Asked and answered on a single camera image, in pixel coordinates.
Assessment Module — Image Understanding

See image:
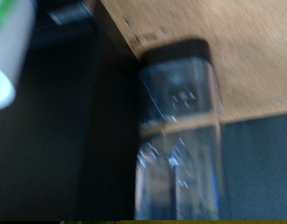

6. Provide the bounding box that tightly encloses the black Keurig coffee machine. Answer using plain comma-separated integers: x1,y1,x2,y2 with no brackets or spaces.
0,0,141,222

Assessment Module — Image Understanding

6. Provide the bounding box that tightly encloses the white mug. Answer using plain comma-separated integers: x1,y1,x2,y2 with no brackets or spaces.
0,0,36,112

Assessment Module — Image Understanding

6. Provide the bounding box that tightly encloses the clear water reservoir black lid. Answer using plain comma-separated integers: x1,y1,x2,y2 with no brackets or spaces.
133,38,226,222

